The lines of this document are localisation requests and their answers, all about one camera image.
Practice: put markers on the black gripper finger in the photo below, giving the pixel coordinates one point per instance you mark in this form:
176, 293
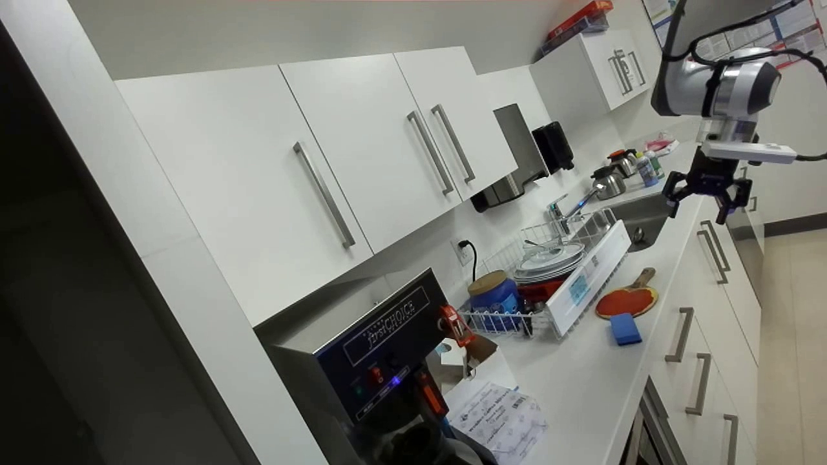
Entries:
676, 183
738, 202

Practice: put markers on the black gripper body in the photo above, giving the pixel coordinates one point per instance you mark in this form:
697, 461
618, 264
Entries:
715, 171

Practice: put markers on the white base cabinet drawer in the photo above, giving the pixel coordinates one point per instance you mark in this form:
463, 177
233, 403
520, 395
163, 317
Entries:
715, 361
745, 430

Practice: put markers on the blue dish soap bottle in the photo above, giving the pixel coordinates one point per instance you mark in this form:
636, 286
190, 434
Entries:
652, 171

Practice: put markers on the pink small object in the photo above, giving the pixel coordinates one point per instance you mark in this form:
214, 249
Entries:
662, 147

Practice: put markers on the steel kitchen sink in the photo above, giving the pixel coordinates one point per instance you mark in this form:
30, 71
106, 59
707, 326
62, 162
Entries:
641, 223

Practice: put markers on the white base cabinet door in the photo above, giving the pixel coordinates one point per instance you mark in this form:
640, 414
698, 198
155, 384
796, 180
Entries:
740, 258
733, 322

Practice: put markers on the steel pot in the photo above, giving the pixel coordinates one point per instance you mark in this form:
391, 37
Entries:
608, 180

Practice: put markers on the steel faucet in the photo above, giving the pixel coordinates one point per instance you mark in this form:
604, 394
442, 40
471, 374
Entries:
569, 213

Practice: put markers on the red table tennis paddle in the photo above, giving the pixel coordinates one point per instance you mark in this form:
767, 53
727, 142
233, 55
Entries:
626, 299

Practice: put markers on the black soap dispenser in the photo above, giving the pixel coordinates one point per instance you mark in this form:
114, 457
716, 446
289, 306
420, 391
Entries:
555, 146

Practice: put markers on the white dish drying rack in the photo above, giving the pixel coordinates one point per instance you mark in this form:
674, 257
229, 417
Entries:
590, 280

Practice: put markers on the stacked plates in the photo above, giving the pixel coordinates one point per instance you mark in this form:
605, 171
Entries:
551, 258

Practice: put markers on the blue sponge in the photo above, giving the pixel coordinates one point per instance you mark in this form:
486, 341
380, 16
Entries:
626, 329

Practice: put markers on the steel paper towel dispenser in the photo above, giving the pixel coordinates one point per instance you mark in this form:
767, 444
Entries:
519, 162

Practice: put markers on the red bowl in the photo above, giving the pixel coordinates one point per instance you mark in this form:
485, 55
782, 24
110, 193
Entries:
542, 293

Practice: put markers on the red box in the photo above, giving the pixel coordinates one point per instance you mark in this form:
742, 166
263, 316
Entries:
583, 16

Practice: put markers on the blue container with cork lid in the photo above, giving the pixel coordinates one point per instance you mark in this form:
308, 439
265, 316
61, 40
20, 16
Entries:
495, 293

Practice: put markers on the dark built-in oven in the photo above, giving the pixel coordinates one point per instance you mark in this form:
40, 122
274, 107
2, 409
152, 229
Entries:
656, 439

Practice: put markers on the small brown box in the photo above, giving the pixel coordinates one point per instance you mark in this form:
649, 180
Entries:
478, 346

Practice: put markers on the small red orange object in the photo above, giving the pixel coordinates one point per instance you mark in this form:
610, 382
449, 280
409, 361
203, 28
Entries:
454, 322

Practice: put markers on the small white box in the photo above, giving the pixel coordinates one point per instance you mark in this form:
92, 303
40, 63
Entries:
449, 356

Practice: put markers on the laminated printed sheet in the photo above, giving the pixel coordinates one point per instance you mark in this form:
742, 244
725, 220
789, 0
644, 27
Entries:
499, 422

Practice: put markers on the white tall cabinet panel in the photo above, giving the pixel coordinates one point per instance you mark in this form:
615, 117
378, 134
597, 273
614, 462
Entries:
170, 233

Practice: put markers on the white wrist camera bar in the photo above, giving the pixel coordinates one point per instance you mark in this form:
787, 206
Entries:
759, 149

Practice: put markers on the small white wall cabinet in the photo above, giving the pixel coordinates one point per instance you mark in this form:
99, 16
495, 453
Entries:
596, 72

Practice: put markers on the colourful wall poster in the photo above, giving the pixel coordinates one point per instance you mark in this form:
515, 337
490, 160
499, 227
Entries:
751, 34

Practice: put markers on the black wall plug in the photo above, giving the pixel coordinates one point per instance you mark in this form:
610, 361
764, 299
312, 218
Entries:
467, 250

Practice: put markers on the wide white wall cabinet door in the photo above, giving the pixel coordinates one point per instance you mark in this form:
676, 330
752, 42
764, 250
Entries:
229, 171

